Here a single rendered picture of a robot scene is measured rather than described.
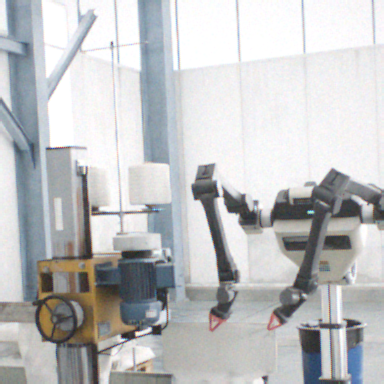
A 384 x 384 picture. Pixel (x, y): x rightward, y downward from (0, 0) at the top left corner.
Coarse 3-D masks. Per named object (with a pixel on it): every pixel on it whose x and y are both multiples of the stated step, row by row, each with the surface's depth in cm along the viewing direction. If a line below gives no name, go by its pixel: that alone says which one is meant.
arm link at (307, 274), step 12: (312, 192) 278; (324, 204) 278; (336, 204) 273; (324, 216) 277; (312, 228) 282; (324, 228) 282; (312, 240) 284; (324, 240) 286; (312, 252) 286; (312, 264) 289; (300, 276) 295; (312, 276) 291
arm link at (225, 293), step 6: (240, 276) 307; (222, 282) 309; (228, 282) 307; (234, 282) 305; (222, 288) 299; (228, 288) 301; (216, 294) 300; (222, 294) 299; (228, 294) 298; (222, 300) 299; (228, 300) 299
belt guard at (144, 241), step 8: (136, 232) 313; (144, 232) 311; (112, 240) 284; (120, 240) 279; (128, 240) 278; (136, 240) 277; (144, 240) 278; (152, 240) 280; (160, 240) 286; (120, 248) 279; (128, 248) 278; (136, 248) 278; (144, 248) 278; (152, 248) 280
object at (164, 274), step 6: (156, 264) 288; (162, 264) 286; (168, 264) 285; (174, 264) 290; (156, 270) 282; (162, 270) 282; (168, 270) 282; (174, 270) 283; (156, 276) 282; (162, 276) 282; (168, 276) 282; (174, 276) 282; (156, 282) 283; (162, 282) 283; (168, 282) 283; (174, 282) 282; (168, 288) 287
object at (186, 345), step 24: (168, 336) 320; (192, 336) 315; (216, 336) 310; (240, 336) 307; (264, 336) 305; (168, 360) 321; (192, 360) 316; (216, 360) 311; (240, 360) 308; (264, 360) 305
